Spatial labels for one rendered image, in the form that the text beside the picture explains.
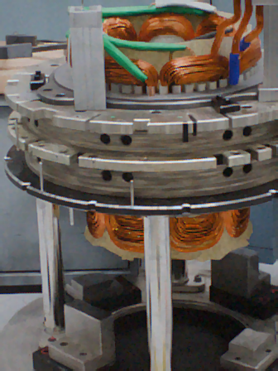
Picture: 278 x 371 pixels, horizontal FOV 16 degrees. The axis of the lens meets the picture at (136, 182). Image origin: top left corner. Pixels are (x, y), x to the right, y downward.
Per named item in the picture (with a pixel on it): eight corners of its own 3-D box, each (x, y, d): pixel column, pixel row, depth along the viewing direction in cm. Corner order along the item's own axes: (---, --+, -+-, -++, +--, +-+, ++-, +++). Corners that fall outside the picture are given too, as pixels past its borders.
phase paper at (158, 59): (117, 93, 93) (116, 45, 92) (117, 88, 95) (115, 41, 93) (204, 89, 93) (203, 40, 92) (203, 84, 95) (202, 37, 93)
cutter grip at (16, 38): (5, 47, 125) (4, 35, 125) (8, 45, 126) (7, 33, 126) (35, 48, 124) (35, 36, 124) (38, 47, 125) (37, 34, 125)
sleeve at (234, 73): (229, 86, 93) (229, 54, 92) (227, 83, 94) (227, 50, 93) (240, 86, 93) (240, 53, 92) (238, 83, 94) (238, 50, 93)
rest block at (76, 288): (123, 294, 119) (122, 277, 118) (83, 305, 116) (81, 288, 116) (106, 281, 122) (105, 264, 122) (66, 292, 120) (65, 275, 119)
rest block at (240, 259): (249, 299, 116) (248, 257, 114) (210, 286, 119) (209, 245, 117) (270, 286, 119) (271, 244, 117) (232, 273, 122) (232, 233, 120)
